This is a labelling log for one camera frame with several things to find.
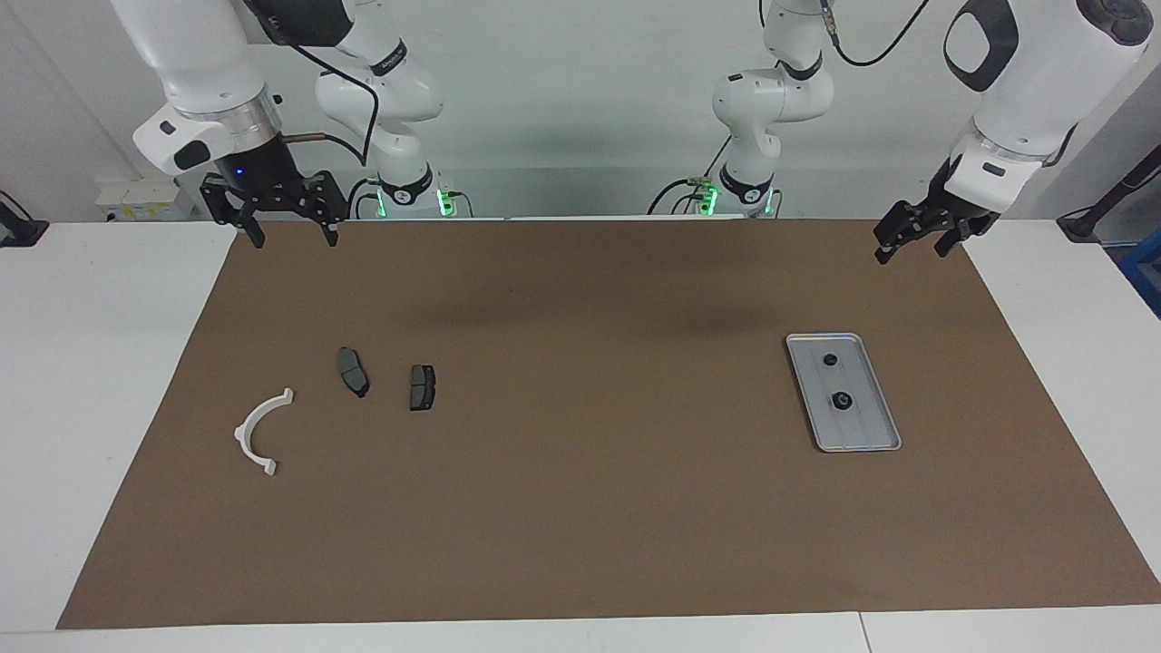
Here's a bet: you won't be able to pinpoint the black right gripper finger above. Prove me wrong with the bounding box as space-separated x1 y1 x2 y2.
201 174 267 249
308 171 346 247

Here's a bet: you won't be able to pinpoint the dark rounded brake pad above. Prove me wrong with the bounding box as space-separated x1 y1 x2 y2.
337 347 371 399

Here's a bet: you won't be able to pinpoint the black left base cable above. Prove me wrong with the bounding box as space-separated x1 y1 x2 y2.
647 136 734 216

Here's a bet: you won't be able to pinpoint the brown table mat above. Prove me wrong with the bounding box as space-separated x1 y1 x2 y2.
56 218 1161 630

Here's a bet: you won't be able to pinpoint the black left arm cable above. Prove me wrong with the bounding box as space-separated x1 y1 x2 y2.
819 0 932 68

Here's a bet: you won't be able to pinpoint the silver metal tray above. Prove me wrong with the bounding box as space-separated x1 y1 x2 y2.
785 333 902 453

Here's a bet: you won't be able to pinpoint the black table clamp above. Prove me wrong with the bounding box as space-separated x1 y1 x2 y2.
0 190 48 248

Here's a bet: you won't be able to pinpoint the white power strip yellow labels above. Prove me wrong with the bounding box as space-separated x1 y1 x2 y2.
104 201 202 222

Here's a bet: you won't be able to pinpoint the white curved plastic bracket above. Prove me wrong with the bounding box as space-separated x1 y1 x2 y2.
234 388 295 477

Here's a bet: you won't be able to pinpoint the white box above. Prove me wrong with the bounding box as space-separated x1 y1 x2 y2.
95 177 182 206

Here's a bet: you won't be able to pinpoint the blue crate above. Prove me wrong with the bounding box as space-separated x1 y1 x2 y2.
1117 227 1161 318

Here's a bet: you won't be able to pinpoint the black angled stand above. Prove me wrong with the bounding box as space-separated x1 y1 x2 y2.
1057 145 1161 244

